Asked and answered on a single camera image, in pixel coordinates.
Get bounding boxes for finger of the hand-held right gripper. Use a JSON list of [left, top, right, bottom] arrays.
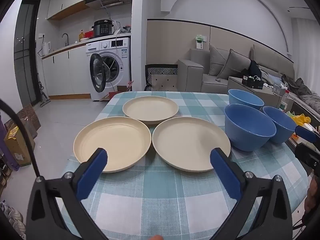
[[294, 125, 320, 143], [294, 142, 320, 168]]

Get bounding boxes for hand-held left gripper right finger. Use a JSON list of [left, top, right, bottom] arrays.
[[209, 148, 293, 240]]

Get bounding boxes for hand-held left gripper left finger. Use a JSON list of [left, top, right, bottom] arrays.
[[26, 148, 110, 240]]

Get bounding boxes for cream plate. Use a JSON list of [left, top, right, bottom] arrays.
[[73, 116, 152, 173], [152, 116, 231, 172], [122, 96, 179, 125]]

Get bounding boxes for large blue bowl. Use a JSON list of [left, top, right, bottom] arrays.
[[224, 104, 277, 152]]

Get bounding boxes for light blue bowl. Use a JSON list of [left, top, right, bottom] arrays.
[[228, 89, 265, 111]]

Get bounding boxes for yellow plastic bag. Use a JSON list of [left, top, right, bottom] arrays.
[[290, 114, 312, 128]]

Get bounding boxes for plastic bottle red cap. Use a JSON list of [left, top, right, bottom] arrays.
[[279, 90, 290, 113]]

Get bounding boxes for dark grey jacket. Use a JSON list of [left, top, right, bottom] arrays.
[[281, 74, 314, 99]]

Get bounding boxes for grey side cabinet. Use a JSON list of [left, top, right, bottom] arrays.
[[227, 76, 283, 108]]

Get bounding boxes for teal checkered tablecloth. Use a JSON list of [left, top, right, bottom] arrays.
[[60, 91, 309, 240]]

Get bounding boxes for black box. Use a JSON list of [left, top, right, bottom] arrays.
[[242, 75, 264, 89]]

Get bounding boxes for brown cardboard box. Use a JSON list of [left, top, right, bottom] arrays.
[[4, 124, 36, 167]]

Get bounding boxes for black clothing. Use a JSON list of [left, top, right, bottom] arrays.
[[247, 60, 262, 80]]

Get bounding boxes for patterned flat boards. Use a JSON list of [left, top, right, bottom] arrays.
[[16, 104, 42, 131]]

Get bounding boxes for red cardboard box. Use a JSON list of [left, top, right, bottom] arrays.
[[100, 81, 134, 102]]

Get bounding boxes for white sneakers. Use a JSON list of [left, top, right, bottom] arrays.
[[0, 201, 27, 238]]

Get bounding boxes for upright vacuum cleaner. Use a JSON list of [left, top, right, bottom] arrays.
[[37, 72, 51, 107]]

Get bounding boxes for purple bag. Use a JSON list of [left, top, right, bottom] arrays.
[[0, 120, 19, 172]]

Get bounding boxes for grey sofa cushion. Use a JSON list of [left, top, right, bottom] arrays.
[[217, 49, 252, 79], [209, 45, 229, 77]]

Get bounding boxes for grey sofa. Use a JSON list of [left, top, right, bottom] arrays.
[[177, 44, 320, 120]]

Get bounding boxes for white kitchen counter cabinets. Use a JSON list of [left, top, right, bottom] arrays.
[[41, 42, 92, 100]]

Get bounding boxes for beige diamond print cushion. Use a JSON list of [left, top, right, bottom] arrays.
[[151, 74, 178, 92]]

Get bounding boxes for white washing machine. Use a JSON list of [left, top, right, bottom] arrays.
[[86, 37, 132, 102]]

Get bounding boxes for black patterned chair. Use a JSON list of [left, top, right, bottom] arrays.
[[145, 64, 178, 92]]

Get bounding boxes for white electric kettle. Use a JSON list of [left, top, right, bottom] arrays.
[[41, 42, 52, 56]]

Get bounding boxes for dark glass door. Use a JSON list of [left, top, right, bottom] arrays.
[[14, 0, 42, 108]]

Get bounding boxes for black pressure cooker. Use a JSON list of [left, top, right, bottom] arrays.
[[91, 19, 115, 38]]

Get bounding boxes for range hood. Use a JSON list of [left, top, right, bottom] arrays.
[[85, 0, 130, 10]]

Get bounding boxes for black cable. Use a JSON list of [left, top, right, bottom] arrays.
[[0, 99, 40, 179]]

